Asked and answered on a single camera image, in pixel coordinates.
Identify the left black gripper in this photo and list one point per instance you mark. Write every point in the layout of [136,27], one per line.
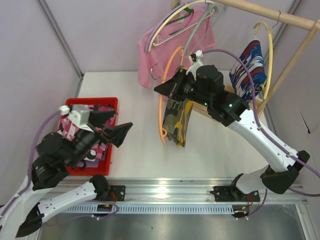
[100,130]

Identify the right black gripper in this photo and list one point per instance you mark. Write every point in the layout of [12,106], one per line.
[180,83]

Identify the green yellow camouflage trousers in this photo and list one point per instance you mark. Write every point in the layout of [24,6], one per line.
[176,119]

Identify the orange hanger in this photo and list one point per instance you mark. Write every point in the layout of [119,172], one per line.
[163,133]

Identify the pink camouflage trousers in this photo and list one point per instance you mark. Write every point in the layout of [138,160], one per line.
[68,130]

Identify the mint green hanger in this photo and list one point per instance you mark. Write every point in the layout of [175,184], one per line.
[211,9]

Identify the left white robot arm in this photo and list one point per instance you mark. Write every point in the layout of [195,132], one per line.
[49,159]

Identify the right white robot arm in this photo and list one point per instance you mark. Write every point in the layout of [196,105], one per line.
[206,87]

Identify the lilac hanger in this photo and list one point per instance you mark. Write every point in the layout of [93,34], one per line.
[175,11]

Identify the cream hanger left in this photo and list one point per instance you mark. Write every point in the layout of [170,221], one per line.
[182,20]

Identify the cream hanger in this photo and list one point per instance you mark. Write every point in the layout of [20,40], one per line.
[267,84]
[182,20]

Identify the cream hanger right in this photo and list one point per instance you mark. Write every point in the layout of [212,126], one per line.
[267,84]

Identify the red plastic bin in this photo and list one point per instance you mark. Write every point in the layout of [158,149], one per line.
[104,165]

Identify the pink t-shirt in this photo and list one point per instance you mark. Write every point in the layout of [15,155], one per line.
[162,53]

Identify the blue red white shorts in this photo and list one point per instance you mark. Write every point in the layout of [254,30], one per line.
[253,59]

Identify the wooden clothes rack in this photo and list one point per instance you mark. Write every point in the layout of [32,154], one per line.
[292,20]

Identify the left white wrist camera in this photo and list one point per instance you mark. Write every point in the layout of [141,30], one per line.
[78,114]

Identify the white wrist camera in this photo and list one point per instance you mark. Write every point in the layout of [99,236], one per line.
[78,114]
[195,62]

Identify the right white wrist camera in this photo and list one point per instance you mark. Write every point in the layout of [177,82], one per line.
[195,62]

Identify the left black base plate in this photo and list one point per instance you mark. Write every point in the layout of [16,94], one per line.
[116,193]

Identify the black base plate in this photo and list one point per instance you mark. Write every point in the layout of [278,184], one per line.
[116,193]
[227,193]

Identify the aluminium mounting rail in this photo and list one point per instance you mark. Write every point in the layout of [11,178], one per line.
[171,190]

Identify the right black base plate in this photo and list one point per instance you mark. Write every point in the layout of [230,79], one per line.
[227,193]

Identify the white slotted cable duct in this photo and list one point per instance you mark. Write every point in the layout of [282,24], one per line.
[95,208]

